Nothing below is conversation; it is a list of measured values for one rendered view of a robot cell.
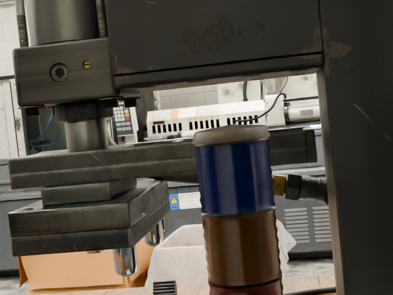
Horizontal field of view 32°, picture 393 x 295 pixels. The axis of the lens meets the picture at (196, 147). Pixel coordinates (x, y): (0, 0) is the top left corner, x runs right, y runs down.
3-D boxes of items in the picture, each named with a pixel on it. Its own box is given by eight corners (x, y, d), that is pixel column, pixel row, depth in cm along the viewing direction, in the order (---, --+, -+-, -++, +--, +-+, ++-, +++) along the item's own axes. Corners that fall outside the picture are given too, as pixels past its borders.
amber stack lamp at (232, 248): (211, 268, 37) (205, 208, 36) (282, 264, 36) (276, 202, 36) (203, 288, 33) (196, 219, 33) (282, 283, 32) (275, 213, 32)
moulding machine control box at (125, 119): (111, 137, 509) (105, 86, 507) (120, 136, 531) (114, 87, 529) (134, 135, 505) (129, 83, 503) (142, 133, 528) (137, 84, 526)
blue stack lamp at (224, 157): (204, 205, 36) (199, 143, 36) (275, 199, 36) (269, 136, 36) (196, 216, 33) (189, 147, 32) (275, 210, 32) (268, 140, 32)
